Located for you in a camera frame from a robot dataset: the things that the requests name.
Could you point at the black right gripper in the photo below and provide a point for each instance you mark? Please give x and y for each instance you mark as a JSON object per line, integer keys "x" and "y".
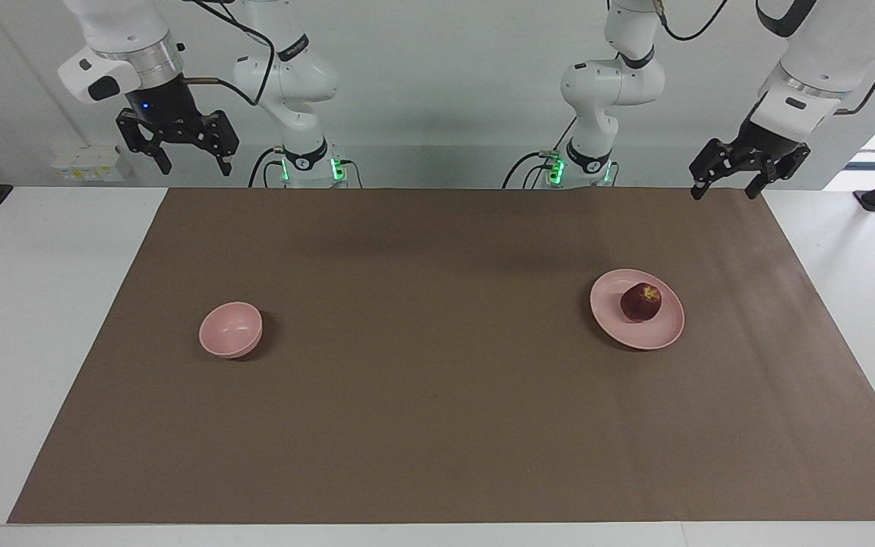
{"x": 164, "y": 106}

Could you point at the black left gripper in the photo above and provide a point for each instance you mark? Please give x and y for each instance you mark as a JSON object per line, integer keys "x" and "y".
{"x": 772, "y": 144}

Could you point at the red apple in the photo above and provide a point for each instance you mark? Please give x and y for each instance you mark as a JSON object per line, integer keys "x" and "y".
{"x": 640, "y": 302}

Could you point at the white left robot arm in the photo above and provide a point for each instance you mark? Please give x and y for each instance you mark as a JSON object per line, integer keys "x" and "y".
{"x": 597, "y": 83}

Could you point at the pink plate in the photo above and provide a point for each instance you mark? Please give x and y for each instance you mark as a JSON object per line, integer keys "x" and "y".
{"x": 635, "y": 334}

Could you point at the pink bowl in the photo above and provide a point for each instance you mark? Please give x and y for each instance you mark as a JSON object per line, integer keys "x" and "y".
{"x": 231, "y": 328}

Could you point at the white outlet box cluster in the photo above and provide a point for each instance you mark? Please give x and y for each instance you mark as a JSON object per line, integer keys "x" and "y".
{"x": 88, "y": 163}

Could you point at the brown table mat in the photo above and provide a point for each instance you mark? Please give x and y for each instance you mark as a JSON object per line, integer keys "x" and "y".
{"x": 437, "y": 418}

